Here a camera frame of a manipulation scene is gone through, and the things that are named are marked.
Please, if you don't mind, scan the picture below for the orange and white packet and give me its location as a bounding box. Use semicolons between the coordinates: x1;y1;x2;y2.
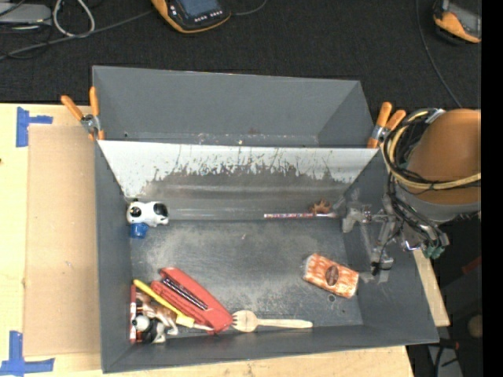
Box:
302;252;360;300

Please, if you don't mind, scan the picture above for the orange-brown spiky toy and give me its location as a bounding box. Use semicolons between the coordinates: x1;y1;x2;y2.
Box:
308;198;333;215

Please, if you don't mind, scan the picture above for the brown cardboard board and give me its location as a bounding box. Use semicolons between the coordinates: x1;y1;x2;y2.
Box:
22;123;104;359

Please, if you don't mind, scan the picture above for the red stapler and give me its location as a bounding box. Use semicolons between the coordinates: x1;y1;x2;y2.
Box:
150;266;234;335

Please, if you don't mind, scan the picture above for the wooden spork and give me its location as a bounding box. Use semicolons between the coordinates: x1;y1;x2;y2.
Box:
230;309;314;334

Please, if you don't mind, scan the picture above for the grey metal bin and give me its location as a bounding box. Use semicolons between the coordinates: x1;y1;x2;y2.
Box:
90;64;441;375

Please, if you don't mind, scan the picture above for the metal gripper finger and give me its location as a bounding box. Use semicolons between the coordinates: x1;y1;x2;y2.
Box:
369;251;395;285
340;204;373;234

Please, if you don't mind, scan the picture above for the yellow handled tool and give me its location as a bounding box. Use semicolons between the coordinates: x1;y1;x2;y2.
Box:
132;279;196;328

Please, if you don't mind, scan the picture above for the black and white toy cow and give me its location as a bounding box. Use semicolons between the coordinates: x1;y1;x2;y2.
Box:
125;199;170;228

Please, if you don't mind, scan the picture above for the black and white toy animal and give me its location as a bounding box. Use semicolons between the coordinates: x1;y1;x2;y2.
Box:
130;314;167;346

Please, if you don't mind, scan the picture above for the brown and white toy animal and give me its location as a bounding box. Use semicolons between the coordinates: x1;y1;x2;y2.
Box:
135;291;180;336

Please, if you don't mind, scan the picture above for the red and white patterned pencil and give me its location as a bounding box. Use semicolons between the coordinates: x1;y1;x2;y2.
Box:
263;211;339;220

